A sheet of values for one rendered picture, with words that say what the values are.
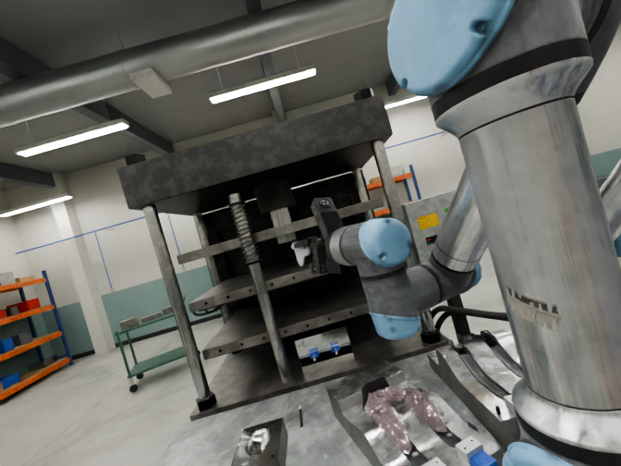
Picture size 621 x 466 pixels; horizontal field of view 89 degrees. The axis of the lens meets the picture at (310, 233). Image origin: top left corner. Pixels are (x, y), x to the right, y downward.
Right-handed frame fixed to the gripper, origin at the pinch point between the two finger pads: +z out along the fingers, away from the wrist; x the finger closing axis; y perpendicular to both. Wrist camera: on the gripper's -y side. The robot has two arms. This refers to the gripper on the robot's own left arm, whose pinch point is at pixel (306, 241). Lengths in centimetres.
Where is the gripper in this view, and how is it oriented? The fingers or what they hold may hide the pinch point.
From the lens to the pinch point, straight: 79.5
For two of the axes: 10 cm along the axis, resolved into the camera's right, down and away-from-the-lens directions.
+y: 1.5, 9.9, -0.4
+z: -3.7, 0.9, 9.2
